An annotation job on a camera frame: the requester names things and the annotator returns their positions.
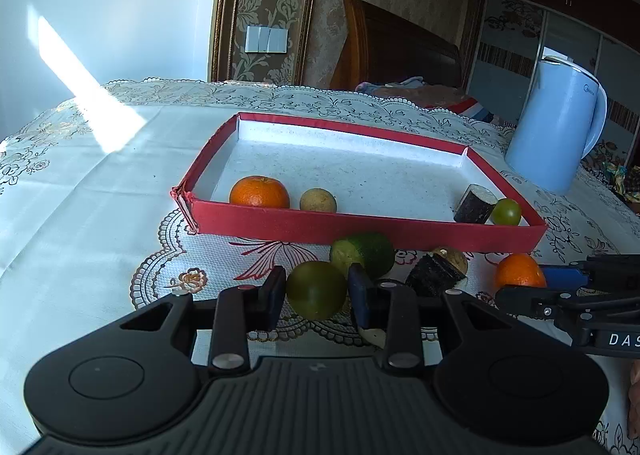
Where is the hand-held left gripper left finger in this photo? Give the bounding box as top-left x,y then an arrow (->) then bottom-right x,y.
117,265 -> 288,377

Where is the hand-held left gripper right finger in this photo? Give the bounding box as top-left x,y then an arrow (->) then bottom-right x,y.
347,262 -> 508,377

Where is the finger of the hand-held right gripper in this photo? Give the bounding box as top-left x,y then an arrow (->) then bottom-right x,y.
541,254 -> 640,289
496,284 -> 593,332

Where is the orange mandarin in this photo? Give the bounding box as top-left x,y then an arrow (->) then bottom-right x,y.
494,253 -> 547,290
229,176 -> 291,209

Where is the green round fruit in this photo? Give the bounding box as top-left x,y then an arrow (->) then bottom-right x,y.
285,260 -> 348,321
490,198 -> 523,227

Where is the green cucumber piece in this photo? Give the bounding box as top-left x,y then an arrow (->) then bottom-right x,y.
329,233 -> 397,281

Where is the dark water chestnut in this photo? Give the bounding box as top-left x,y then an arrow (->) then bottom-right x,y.
357,326 -> 388,350

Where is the dark sugarcane piece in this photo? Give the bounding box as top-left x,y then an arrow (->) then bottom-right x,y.
404,252 -> 468,298
453,184 -> 497,225

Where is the tan longan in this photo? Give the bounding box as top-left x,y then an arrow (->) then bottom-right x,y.
432,246 -> 470,281
299,188 -> 338,213

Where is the red cardboard tray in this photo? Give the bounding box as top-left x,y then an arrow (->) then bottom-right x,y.
170,112 -> 549,255

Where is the person's right forearm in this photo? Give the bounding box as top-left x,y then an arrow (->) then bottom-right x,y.
626,372 -> 640,421

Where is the dark patterned cloth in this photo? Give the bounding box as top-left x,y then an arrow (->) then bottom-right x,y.
580,140 -> 640,206

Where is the light blue electric kettle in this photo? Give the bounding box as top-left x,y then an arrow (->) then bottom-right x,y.
504,55 -> 608,196

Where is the red white blue striped cloth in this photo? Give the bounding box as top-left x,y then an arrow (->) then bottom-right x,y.
435,96 -> 496,125

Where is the pinkish brown blanket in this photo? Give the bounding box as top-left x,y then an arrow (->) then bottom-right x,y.
355,76 -> 473,111

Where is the sliding door wardrobe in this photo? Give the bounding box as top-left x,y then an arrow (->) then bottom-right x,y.
465,0 -> 640,176

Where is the white wall light switch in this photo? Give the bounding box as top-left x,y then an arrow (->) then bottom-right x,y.
245,25 -> 290,54

